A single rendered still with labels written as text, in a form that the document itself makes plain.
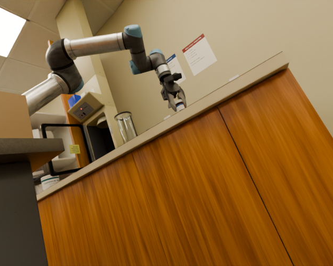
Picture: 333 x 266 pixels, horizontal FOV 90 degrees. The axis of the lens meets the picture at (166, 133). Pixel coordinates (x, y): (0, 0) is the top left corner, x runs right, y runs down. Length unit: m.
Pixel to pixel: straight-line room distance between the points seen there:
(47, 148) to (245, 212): 0.63
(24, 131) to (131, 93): 1.32
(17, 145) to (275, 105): 0.70
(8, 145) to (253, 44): 1.41
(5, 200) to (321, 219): 0.79
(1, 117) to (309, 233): 0.92
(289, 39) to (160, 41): 1.02
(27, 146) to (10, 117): 0.16
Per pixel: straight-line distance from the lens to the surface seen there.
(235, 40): 1.49
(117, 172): 0.92
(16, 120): 0.67
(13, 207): 0.55
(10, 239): 0.55
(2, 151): 0.51
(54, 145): 0.56
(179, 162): 0.68
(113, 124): 1.38
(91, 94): 1.41
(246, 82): 0.60
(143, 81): 1.77
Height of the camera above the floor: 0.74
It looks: 13 degrees up
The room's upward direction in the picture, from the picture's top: 21 degrees counter-clockwise
